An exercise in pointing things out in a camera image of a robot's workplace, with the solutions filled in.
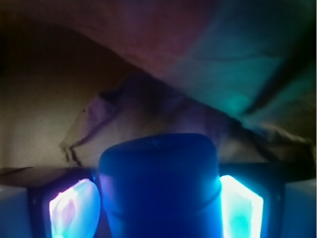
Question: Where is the brown paper bag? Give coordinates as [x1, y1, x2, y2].
[0, 0, 317, 168]

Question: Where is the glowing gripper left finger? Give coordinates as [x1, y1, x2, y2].
[0, 167, 101, 238]

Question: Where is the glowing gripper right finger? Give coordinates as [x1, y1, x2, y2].
[220, 162, 317, 238]

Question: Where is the blue plastic bottle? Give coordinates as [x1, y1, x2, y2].
[99, 133, 223, 238]

